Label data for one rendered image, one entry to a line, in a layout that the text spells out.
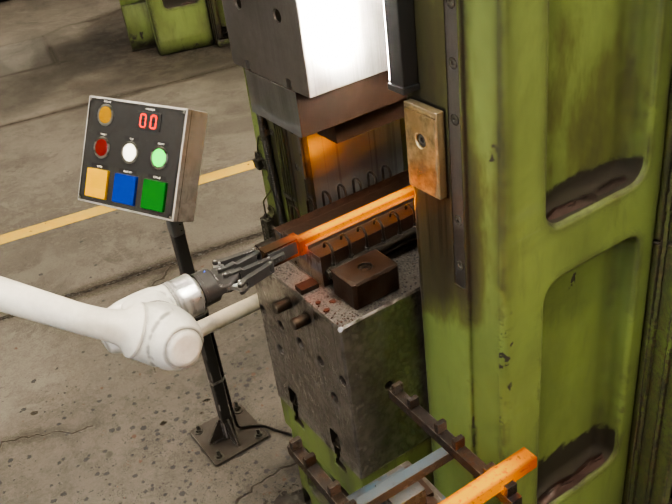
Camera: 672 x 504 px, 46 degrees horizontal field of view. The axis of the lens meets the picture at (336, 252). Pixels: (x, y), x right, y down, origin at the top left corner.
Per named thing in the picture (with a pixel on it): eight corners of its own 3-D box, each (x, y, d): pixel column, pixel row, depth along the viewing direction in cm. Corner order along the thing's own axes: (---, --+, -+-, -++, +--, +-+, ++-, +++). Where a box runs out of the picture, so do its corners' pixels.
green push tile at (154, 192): (162, 212, 198) (165, 182, 197) (139, 207, 201) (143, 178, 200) (167, 212, 199) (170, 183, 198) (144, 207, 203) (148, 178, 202)
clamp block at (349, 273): (356, 312, 165) (353, 286, 161) (333, 294, 171) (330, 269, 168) (402, 288, 170) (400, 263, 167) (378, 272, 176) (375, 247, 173)
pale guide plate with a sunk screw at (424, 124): (439, 200, 145) (435, 114, 136) (408, 184, 152) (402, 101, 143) (448, 196, 146) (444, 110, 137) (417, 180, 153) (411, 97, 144)
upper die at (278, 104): (302, 138, 155) (295, 92, 150) (252, 111, 169) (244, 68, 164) (464, 75, 173) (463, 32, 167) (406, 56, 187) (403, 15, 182)
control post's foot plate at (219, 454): (215, 470, 255) (210, 450, 250) (186, 432, 271) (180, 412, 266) (273, 437, 264) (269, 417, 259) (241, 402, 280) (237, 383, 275)
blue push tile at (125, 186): (132, 206, 203) (135, 177, 201) (111, 201, 206) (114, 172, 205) (137, 206, 204) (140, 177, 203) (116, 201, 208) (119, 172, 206)
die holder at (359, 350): (361, 480, 185) (339, 329, 161) (277, 395, 212) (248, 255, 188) (533, 372, 208) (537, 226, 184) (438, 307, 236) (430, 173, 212)
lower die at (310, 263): (324, 287, 174) (319, 254, 169) (277, 251, 188) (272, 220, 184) (468, 216, 192) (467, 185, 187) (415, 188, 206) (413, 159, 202)
